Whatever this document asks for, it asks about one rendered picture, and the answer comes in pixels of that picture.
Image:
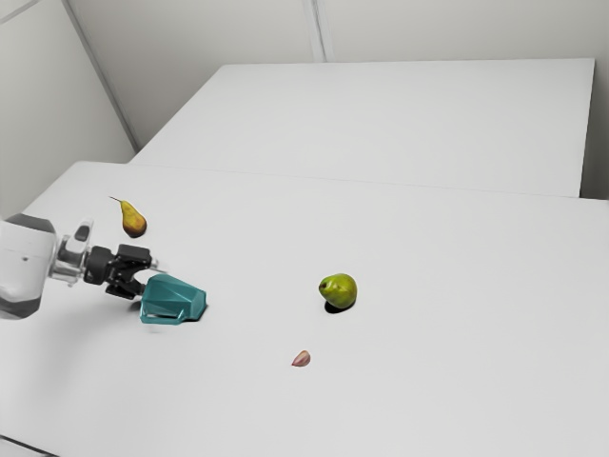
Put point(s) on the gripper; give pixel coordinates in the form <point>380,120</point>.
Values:
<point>101,264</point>

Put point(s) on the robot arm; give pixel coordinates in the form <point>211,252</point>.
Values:
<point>23,259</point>

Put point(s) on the teal faceted mug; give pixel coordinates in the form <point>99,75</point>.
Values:
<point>172,300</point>

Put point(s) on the green pear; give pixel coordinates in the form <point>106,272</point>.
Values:
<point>338,290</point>

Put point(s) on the yellow brown pear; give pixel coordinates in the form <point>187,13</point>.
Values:
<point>132,221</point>

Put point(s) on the pink garlic clove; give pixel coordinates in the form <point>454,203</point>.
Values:
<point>301,359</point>

